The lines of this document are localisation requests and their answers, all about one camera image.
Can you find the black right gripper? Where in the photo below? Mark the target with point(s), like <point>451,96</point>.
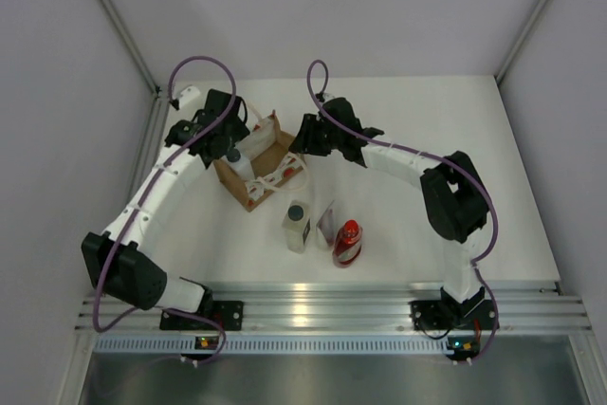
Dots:
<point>305,141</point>

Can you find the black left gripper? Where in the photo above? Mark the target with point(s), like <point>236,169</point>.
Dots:
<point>238,131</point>

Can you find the burlap watermelon canvas bag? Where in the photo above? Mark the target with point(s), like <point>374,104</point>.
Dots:
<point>276,169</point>

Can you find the clear bottle grey cap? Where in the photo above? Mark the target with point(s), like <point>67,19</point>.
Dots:
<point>297,226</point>

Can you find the clear plastic tube pack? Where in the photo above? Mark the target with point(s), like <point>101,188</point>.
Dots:
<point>325,229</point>

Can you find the red shampoo bottle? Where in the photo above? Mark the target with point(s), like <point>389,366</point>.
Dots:
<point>348,244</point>

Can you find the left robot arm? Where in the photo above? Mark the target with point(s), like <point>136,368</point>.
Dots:
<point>126,261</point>

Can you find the white bottle grey cap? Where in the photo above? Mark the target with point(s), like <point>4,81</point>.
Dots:
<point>240,164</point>

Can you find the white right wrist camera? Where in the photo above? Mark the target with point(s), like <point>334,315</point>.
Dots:
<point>323,97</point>

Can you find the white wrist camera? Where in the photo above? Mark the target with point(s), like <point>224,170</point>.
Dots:
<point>188,97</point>
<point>323,97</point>

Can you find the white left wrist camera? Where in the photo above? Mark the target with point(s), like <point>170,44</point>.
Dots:
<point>188,97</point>

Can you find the perforated cable duct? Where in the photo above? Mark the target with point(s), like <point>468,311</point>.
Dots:
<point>281,345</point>

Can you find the aluminium rail base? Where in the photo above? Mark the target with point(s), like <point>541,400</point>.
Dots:
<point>386,308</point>

